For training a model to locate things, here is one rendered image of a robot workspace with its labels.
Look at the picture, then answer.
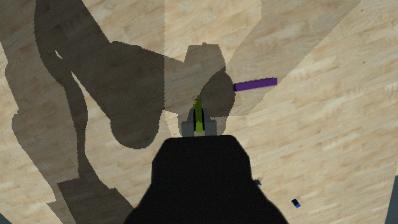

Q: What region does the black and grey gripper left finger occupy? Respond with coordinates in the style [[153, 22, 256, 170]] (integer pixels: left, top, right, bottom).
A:
[[181, 109, 196, 137]]

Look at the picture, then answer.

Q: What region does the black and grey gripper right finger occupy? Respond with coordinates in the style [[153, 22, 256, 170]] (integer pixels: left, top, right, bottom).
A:
[[202, 108, 217, 136]]

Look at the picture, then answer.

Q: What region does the purple rod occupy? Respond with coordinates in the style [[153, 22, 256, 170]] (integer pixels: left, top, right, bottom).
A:
[[233, 78, 277, 92]]

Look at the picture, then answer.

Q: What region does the small blue cube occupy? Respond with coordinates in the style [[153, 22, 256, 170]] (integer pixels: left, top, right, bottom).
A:
[[291, 199, 300, 208]]

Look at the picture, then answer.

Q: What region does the lime green rod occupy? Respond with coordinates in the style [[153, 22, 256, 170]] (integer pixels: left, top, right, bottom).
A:
[[194, 99, 203, 133]]

